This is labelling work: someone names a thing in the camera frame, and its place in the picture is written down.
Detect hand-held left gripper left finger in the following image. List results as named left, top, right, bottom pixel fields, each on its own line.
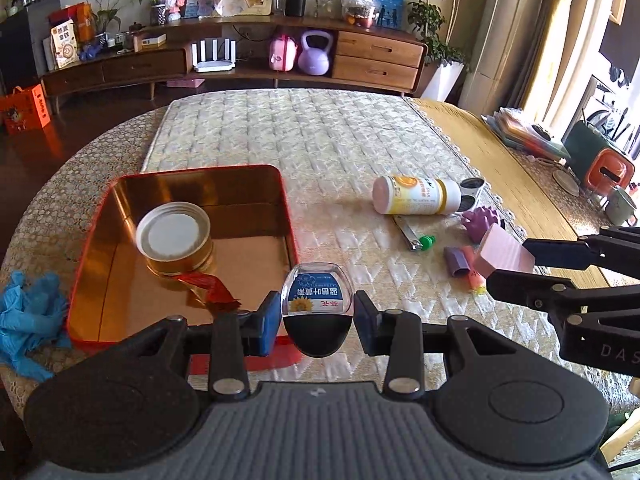
left=112, top=290, right=282, bottom=402

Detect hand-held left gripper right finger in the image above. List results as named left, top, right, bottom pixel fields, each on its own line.
left=352, top=290, right=523, bottom=397

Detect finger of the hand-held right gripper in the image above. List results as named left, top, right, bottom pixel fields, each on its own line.
left=521, top=225, right=640, bottom=276
left=486, top=269, right=640, bottom=331

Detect pink block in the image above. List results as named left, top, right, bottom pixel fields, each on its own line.
left=472, top=223, right=537, bottom=281

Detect small bottle with blue label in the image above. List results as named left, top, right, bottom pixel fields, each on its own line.
left=280, top=262, right=356, bottom=359

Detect red tin box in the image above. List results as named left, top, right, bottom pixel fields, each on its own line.
left=66, top=164, right=301, bottom=377

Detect purple hand-shaped toy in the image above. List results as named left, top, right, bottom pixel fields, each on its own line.
left=461, top=206, right=501, bottom=242

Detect metal nail clipper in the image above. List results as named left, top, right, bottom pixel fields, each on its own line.
left=392, top=215, right=426, bottom=252

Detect white and yellow bottle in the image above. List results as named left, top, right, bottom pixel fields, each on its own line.
left=372, top=175, right=462, bottom=216

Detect red wrapper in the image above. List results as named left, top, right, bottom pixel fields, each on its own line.
left=180, top=271, right=243, bottom=311

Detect round coaster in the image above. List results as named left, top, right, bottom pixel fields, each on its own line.
left=552, top=167, right=581, bottom=196

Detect green mug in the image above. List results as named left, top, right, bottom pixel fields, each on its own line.
left=605, top=186, right=638, bottom=226

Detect green and orange radio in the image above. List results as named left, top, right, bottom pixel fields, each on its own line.
left=562, top=120, right=637, bottom=196

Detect white sunglasses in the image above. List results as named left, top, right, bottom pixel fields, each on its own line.
left=457, top=176, right=487, bottom=213

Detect yellow woven table mat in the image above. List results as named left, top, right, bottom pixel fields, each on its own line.
left=407, top=97, right=626, bottom=286

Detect stack of colourful folders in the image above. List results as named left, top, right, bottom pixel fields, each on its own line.
left=482, top=107, right=571, bottom=161

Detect white jar lid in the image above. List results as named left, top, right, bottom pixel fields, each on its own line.
left=135, top=201, right=216, bottom=277

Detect cream quilted mat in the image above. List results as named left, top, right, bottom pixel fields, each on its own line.
left=141, top=89, right=626, bottom=411

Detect potted tree white pot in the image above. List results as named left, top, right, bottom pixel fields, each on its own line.
left=402, top=0, right=471, bottom=103

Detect beige curtain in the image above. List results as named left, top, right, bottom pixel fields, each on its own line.
left=460, top=0, right=566, bottom=111

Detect blue rubber gloves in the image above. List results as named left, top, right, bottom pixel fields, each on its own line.
left=0, top=270, right=73, bottom=381

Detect wooden tv cabinet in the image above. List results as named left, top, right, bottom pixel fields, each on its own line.
left=40, top=14, right=430, bottom=111

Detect white router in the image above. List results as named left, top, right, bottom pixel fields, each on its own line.
left=192, top=37, right=237, bottom=73

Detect pink toy suitcase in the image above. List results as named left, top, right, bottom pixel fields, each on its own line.
left=269, top=34, right=299, bottom=72

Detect purple kettlebell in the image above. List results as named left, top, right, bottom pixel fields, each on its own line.
left=298, top=30, right=333, bottom=76

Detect white and yellow box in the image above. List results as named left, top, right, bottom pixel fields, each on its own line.
left=132, top=32, right=167, bottom=52

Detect clear plastic bag of snacks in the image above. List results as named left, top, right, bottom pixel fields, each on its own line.
left=341, top=0, right=377, bottom=28

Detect orange gift box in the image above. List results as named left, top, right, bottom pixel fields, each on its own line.
left=0, top=85, right=52, bottom=133

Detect small potted plant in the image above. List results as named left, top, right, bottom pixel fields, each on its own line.
left=92, top=0, right=121, bottom=48

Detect printed snack box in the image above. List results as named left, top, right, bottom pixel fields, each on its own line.
left=50, top=20, right=81, bottom=69

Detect orange gift bag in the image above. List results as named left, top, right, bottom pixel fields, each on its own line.
left=62, top=2, right=96, bottom=43

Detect dark mini fridge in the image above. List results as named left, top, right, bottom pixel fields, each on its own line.
left=0, top=7, right=61, bottom=91

